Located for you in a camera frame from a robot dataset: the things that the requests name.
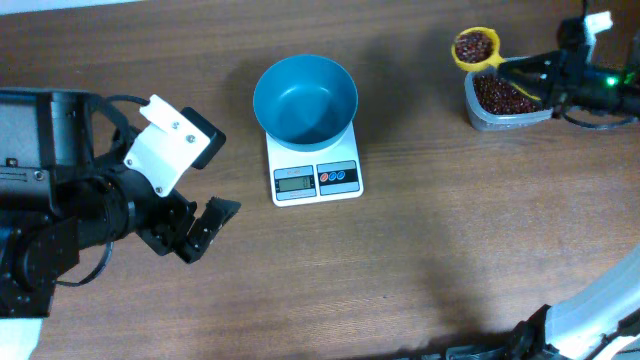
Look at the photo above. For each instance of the clear plastic container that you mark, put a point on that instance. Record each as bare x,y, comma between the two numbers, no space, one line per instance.
482,120

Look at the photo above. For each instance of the yellow plastic measuring scoop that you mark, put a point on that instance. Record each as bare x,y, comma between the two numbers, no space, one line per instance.
493,61

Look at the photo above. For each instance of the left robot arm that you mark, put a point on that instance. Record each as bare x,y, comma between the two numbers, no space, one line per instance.
76,174

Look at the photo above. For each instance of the red beans in scoop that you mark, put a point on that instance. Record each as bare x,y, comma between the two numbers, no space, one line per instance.
473,47

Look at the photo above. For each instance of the blue plastic bowl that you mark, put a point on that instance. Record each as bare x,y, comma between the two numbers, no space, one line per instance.
305,102

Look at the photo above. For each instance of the white digital kitchen scale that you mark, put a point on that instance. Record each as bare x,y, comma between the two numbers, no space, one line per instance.
329,174

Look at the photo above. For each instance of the red adzuki beans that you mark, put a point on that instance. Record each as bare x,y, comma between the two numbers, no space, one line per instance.
500,98

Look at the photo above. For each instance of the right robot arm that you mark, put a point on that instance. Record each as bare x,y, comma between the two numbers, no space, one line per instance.
603,319

